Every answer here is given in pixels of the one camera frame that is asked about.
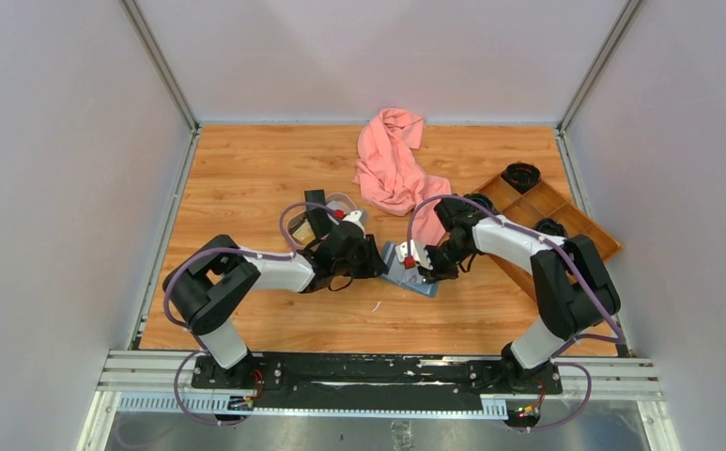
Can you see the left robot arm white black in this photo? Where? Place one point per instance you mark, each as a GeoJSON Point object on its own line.
{"type": "Point", "coordinates": [207, 288]}

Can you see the black tape roll upper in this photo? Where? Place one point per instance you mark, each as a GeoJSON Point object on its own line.
{"type": "Point", "coordinates": [522, 176]}

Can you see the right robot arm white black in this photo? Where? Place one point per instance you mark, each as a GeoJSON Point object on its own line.
{"type": "Point", "coordinates": [573, 288]}

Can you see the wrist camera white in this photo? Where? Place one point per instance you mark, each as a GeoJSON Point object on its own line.
{"type": "Point", "coordinates": [356, 217]}
{"type": "Point", "coordinates": [412, 254]}

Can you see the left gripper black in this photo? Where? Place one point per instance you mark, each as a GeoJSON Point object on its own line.
{"type": "Point", "coordinates": [373, 265]}

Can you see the aluminium rail frame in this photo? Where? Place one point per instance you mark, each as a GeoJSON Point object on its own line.
{"type": "Point", "coordinates": [129, 371]}

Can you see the gold card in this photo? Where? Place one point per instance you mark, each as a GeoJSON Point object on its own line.
{"type": "Point", "coordinates": [303, 234]}

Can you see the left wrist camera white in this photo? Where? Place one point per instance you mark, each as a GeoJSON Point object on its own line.
{"type": "Point", "coordinates": [356, 217]}

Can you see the pink oval tray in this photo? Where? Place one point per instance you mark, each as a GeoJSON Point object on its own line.
{"type": "Point", "coordinates": [335, 201]}

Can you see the black card left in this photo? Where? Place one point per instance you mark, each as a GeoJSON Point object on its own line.
{"type": "Point", "coordinates": [316, 214]}

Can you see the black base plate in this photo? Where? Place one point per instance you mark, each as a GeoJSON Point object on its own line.
{"type": "Point", "coordinates": [374, 382]}

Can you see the pink cloth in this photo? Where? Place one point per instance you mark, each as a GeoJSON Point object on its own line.
{"type": "Point", "coordinates": [387, 171]}

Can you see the blue leather card holder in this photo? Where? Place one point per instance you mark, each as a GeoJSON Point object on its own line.
{"type": "Point", "coordinates": [409, 279]}

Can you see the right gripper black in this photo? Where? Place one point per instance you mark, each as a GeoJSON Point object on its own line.
{"type": "Point", "coordinates": [437, 272]}

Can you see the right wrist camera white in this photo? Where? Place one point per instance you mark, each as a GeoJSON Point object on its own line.
{"type": "Point", "coordinates": [412, 254]}

